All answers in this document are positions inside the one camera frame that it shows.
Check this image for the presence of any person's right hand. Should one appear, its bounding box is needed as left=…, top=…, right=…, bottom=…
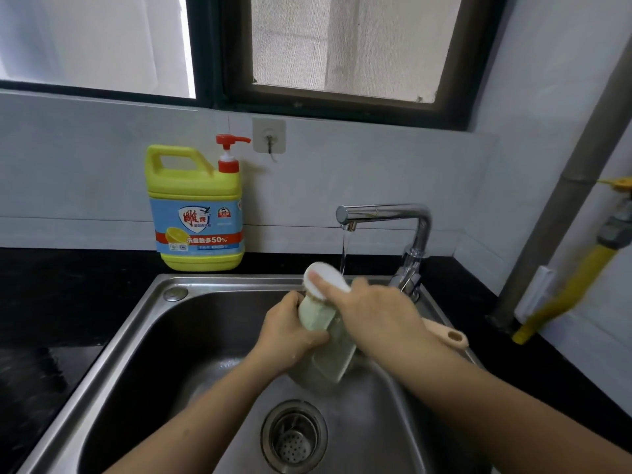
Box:
left=316, top=276, right=430, bottom=363

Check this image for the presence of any person's left hand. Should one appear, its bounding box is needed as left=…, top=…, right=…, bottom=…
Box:
left=249, top=290, right=330, bottom=377

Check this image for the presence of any white sponge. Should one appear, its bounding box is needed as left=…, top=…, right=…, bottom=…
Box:
left=303, top=262, right=352, bottom=301

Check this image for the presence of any pale green pan beige handle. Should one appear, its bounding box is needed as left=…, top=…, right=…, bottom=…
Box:
left=288, top=290, right=470, bottom=395

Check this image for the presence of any person's right forearm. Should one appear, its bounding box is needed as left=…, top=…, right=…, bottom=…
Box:
left=382, top=335, right=632, bottom=474

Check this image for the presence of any person's left forearm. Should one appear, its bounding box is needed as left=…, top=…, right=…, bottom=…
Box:
left=103, top=348, right=293, bottom=474

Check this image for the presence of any metal sink drain strainer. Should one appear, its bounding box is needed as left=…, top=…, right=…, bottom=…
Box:
left=261, top=400, right=329, bottom=474

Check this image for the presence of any chrome sink faucet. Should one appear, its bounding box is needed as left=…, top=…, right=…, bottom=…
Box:
left=336, top=203, right=434, bottom=303

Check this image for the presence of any yellow dish soap pump bottle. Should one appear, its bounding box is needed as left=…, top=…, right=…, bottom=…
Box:
left=145, top=134, right=251, bottom=272

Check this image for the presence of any stainless steel sink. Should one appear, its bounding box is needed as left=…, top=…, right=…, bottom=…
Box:
left=17, top=274, right=499, bottom=474

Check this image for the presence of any grey vertical pipe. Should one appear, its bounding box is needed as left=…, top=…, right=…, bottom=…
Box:
left=486, top=44, right=632, bottom=334

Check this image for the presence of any white adhesive wall hook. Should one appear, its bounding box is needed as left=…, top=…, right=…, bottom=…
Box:
left=252, top=117, right=287, bottom=163

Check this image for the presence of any white plastic pipe bracket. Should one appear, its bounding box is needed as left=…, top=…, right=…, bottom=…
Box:
left=513, top=265, right=557, bottom=324

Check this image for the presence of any yellow gas hose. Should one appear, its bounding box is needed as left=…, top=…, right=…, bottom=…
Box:
left=512, top=243, right=621, bottom=345

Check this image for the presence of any grey gas valve yellow handle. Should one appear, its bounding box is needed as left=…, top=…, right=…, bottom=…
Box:
left=595, top=176, right=632, bottom=251

